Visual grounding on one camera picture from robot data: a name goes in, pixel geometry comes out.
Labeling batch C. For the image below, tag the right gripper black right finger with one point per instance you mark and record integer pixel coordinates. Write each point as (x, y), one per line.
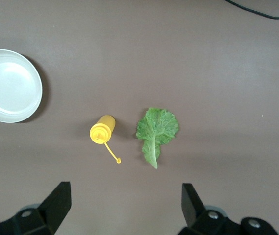
(193, 210)

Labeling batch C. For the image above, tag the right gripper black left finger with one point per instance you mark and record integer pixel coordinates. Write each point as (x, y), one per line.
(53, 210)

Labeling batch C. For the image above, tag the green lettuce leaf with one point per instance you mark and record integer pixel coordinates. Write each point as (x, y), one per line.
(156, 127)

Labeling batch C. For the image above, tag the cream white plate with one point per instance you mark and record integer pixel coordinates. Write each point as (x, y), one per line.
(9, 85)

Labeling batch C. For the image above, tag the yellow squeeze bottle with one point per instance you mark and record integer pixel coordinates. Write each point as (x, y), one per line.
(102, 129)

